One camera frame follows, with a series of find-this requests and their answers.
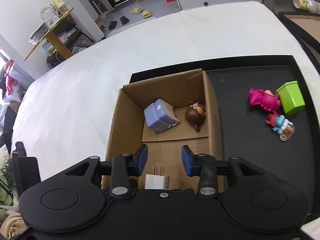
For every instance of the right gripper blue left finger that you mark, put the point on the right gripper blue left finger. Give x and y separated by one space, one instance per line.
141 158

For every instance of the purple cube figurine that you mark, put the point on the purple cube figurine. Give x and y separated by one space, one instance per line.
160 116

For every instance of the green hexagonal container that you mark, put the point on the green hexagonal container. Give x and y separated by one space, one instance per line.
291 98

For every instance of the magenta dinosaur toy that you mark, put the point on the magenta dinosaur toy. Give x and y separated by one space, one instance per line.
264 98

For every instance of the beige slipper pair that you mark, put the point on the beige slipper pair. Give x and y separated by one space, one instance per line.
145 13

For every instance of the yellow lidded bottle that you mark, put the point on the yellow lidded bottle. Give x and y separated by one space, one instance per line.
59 3

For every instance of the brown bear figurine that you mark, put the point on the brown bear figurine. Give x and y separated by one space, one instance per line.
194 115

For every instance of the stacked paper cups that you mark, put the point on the stacked paper cups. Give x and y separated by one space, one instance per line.
312 6

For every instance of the red blue figurine with mug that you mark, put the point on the red blue figurine with mug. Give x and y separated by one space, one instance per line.
281 125

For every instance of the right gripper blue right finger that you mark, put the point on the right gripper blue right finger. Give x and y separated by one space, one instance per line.
187 159

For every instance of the wooden yellow table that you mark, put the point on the wooden yellow table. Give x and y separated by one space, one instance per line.
53 39

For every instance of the brown cardboard box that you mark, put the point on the brown cardboard box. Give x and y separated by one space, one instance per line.
129 130

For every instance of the black side table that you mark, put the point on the black side table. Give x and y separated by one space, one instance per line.
305 28

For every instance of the black rectangular tray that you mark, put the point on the black rectangular tray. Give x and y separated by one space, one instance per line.
245 132

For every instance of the white wall charger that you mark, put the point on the white wall charger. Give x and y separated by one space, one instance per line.
157 180

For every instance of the glass jar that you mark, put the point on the glass jar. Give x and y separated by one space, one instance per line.
49 15

